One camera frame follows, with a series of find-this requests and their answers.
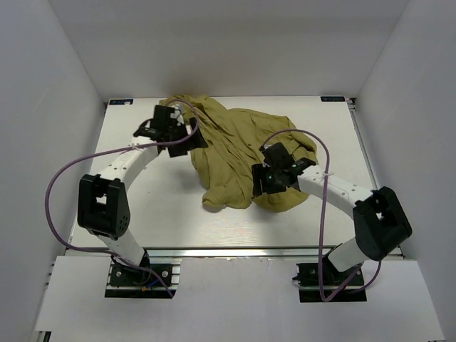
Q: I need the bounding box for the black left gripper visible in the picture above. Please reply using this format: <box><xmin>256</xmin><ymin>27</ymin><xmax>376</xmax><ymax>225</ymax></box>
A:
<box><xmin>167</xmin><ymin>118</ymin><xmax>208</xmax><ymax>158</ymax></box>

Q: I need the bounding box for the olive green jacket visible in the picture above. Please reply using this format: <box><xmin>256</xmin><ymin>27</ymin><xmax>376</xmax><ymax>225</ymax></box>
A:
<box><xmin>161</xmin><ymin>95</ymin><xmax>317</xmax><ymax>212</ymax></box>

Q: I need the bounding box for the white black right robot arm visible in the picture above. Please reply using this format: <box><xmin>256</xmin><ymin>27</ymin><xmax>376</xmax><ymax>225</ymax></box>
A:
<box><xmin>252</xmin><ymin>142</ymin><xmax>413</xmax><ymax>284</ymax></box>

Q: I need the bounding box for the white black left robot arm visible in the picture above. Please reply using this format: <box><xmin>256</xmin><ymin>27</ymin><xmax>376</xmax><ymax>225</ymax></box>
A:
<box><xmin>77</xmin><ymin>99</ymin><xmax>207</xmax><ymax>284</ymax></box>

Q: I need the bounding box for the blue label left corner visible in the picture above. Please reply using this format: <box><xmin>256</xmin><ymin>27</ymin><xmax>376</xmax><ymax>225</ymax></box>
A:
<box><xmin>108</xmin><ymin>99</ymin><xmax>133</xmax><ymax>105</ymax></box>

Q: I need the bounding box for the blue label corner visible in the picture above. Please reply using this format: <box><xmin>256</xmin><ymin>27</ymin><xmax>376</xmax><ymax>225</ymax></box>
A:
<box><xmin>320</xmin><ymin>96</ymin><xmax>346</xmax><ymax>103</ymax></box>
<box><xmin>108</xmin><ymin>99</ymin><xmax>133</xmax><ymax>105</ymax></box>

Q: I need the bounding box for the blue label right corner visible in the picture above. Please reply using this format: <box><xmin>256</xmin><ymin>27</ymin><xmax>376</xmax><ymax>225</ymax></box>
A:
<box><xmin>320</xmin><ymin>96</ymin><xmax>346</xmax><ymax>103</ymax></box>

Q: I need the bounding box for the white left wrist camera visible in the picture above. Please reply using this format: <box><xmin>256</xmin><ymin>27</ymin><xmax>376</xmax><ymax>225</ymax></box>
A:
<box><xmin>170</xmin><ymin>110</ymin><xmax>185</xmax><ymax>125</ymax></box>

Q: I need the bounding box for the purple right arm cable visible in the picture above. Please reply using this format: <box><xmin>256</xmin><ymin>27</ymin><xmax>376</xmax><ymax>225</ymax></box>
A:
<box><xmin>259</xmin><ymin>130</ymin><xmax>383</xmax><ymax>303</ymax></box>

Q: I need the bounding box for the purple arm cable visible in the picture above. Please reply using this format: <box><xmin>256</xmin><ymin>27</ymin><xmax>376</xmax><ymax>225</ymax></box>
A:
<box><xmin>259</xmin><ymin>130</ymin><xmax>383</xmax><ymax>303</ymax></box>
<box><xmin>45</xmin><ymin>99</ymin><xmax>201</xmax><ymax>299</ymax></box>

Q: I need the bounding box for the aluminium front rail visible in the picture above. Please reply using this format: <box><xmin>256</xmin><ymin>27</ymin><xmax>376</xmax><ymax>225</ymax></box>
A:
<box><xmin>63</xmin><ymin>244</ymin><xmax>403</xmax><ymax>261</ymax></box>

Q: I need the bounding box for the aluminium rail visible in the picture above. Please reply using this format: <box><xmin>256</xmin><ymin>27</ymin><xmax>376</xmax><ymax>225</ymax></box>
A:
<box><xmin>346</xmin><ymin>98</ymin><xmax>378</xmax><ymax>189</ymax></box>
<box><xmin>63</xmin><ymin>244</ymin><xmax>403</xmax><ymax>261</ymax></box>

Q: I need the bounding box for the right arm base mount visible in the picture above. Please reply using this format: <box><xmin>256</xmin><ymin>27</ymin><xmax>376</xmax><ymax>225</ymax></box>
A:
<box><xmin>292</xmin><ymin>263</ymin><xmax>367</xmax><ymax>303</ymax></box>

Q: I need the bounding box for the aluminium right side rail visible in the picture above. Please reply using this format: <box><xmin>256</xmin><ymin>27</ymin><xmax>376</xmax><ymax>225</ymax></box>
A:
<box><xmin>346</xmin><ymin>98</ymin><xmax>378</xmax><ymax>189</ymax></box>

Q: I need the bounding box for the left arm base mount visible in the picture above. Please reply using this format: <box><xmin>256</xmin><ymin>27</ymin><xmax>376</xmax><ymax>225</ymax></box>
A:
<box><xmin>105</xmin><ymin>259</ymin><xmax>180</xmax><ymax>299</ymax></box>

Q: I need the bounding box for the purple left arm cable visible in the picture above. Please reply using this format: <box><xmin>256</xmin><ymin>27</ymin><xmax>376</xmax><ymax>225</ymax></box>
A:
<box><xmin>45</xmin><ymin>99</ymin><xmax>201</xmax><ymax>299</ymax></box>

